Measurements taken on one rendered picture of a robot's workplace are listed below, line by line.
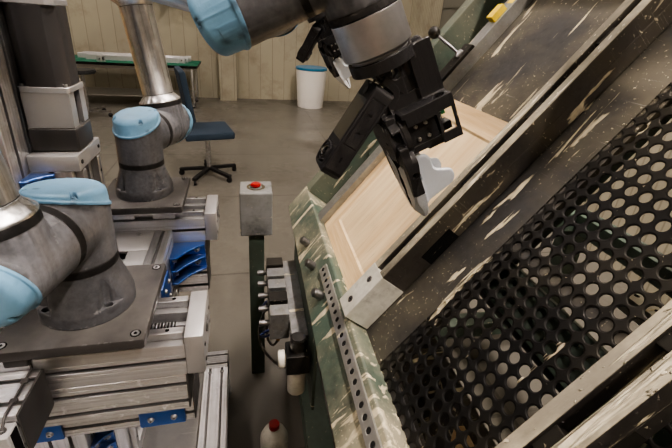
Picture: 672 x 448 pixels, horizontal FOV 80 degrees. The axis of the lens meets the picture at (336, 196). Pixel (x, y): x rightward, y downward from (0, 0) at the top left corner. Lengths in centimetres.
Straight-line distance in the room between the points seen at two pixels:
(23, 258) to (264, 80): 757
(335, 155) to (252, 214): 110
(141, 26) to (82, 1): 707
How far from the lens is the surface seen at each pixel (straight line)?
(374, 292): 91
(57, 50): 94
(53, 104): 95
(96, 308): 79
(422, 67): 46
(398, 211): 108
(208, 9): 43
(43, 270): 65
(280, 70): 807
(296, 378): 115
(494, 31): 138
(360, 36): 42
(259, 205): 151
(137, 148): 118
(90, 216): 73
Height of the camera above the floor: 153
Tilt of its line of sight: 24 degrees down
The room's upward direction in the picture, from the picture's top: 4 degrees clockwise
